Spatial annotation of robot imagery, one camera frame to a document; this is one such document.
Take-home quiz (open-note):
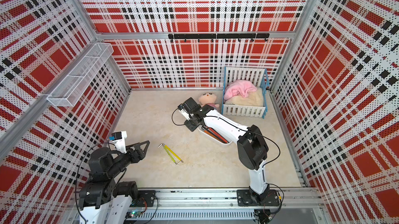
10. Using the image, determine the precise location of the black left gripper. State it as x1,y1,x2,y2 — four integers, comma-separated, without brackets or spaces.
107,140,150,177

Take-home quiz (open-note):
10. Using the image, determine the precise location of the orange hex key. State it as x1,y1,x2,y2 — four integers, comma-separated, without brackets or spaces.
203,130,224,144

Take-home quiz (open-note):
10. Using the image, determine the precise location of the yellow hex key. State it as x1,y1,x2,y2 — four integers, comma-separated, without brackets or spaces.
159,143,183,165

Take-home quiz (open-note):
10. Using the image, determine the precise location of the green hex key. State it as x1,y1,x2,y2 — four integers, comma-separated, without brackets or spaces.
163,145,176,163

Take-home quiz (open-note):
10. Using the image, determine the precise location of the red hex key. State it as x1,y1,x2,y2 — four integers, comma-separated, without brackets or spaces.
207,127,229,144

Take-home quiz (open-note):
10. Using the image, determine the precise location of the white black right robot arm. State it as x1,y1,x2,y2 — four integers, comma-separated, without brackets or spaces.
177,98,279,206

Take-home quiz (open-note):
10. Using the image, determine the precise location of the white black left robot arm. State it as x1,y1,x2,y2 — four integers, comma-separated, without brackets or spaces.
76,140,155,224

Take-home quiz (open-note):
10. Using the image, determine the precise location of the white plastic storage box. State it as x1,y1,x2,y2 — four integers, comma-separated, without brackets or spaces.
197,126,232,146

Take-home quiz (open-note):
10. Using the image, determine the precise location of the plush doll pink head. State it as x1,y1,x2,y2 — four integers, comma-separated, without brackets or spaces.
198,93,220,109

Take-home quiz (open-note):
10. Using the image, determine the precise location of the pink fleece blanket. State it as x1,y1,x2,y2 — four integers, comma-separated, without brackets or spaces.
223,80,257,101

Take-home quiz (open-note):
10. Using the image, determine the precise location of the blue white toy crib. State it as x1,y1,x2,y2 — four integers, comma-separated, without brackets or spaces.
221,67,269,118

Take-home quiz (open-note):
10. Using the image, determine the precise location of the cream fluffy blanket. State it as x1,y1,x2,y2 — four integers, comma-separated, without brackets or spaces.
224,87,265,106

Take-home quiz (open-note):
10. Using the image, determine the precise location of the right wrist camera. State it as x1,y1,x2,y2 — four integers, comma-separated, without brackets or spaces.
178,103,191,120

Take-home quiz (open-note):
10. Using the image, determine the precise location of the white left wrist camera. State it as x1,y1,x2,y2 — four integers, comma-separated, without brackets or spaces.
109,131,127,154

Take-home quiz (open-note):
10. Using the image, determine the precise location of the black wall hook rail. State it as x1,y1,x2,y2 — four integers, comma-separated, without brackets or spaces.
168,33,270,41

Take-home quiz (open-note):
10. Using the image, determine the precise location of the white wire mesh shelf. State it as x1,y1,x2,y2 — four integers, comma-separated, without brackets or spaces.
47,43,113,107

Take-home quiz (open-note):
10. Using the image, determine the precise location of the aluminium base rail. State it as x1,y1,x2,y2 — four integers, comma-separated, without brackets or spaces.
93,188,325,222

